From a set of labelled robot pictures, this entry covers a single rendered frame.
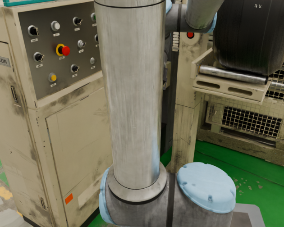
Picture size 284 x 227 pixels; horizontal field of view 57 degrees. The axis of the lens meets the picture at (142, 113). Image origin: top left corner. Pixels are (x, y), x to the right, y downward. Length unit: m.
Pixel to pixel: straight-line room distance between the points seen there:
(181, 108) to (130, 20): 1.32
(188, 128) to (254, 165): 0.78
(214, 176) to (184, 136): 1.08
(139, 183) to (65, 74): 0.74
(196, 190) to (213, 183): 0.06
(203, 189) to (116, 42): 0.41
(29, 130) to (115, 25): 0.87
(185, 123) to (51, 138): 0.88
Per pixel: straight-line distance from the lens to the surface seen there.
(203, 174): 0.71
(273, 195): 2.11
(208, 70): 1.44
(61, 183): 1.36
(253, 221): 1.07
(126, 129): 0.50
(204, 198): 0.65
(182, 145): 1.82
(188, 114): 1.68
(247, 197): 2.02
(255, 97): 1.41
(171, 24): 0.92
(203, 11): 0.68
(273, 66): 1.33
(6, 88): 1.18
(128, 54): 0.41
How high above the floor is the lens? 1.38
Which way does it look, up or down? 29 degrees down
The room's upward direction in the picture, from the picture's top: straight up
